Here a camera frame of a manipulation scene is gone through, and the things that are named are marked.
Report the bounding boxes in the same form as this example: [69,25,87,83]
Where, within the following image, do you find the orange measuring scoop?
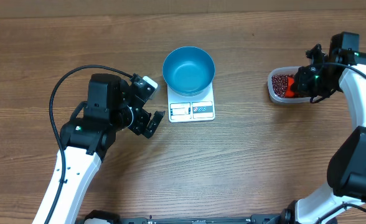
[284,77,296,98]

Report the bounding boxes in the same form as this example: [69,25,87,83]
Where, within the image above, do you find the clear plastic container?
[267,66,310,105]

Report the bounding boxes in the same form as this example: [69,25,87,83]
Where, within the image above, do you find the red beans in container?
[271,74,303,98]

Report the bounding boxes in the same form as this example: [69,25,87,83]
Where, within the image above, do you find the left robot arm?
[34,73,164,223]

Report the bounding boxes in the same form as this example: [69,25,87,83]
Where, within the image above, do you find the white digital kitchen scale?
[167,84,215,123]

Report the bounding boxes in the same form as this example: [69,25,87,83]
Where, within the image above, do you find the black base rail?
[75,210,280,224]

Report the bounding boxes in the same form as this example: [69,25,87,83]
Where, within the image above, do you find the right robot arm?
[270,32,366,223]

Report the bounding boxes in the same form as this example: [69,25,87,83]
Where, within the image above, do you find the blue bowl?
[162,46,216,96]

